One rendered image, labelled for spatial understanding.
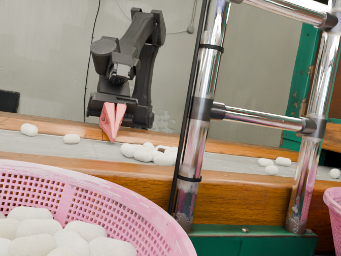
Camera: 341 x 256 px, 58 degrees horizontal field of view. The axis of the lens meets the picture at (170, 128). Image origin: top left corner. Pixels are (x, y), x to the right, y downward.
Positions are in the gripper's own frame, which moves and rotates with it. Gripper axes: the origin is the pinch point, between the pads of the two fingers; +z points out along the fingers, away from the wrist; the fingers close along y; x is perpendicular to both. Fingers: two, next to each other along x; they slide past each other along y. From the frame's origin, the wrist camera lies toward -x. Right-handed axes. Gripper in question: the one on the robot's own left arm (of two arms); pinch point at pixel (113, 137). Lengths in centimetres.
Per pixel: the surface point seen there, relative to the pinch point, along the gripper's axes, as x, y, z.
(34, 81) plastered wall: 120, -30, -155
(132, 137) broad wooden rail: 3.8, 5.3, -3.9
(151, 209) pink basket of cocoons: -28.2, -4.3, 31.1
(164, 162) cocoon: -10.0, 5.6, 12.8
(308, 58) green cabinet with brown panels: -12, 58, -29
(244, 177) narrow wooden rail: -19.5, 11.7, 21.5
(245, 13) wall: 42, 128, -194
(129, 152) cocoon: -7.2, 0.9, 9.3
